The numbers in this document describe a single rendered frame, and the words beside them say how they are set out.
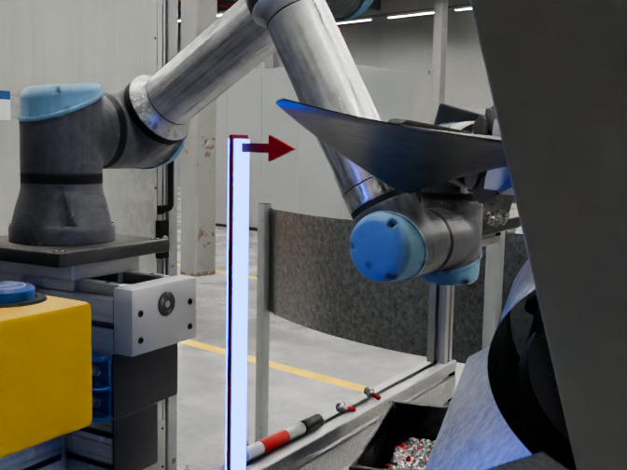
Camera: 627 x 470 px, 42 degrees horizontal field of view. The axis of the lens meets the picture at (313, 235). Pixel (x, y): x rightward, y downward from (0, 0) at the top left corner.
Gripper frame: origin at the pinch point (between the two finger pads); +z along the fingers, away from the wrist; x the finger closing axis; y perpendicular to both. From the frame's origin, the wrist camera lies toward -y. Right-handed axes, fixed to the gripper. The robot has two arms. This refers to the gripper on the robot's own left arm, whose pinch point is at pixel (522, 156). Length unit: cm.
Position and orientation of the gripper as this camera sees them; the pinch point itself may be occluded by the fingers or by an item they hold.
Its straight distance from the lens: 71.0
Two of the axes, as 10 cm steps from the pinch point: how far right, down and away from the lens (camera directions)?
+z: 0.9, 1.1, -9.9
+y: 9.9, 1.2, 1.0
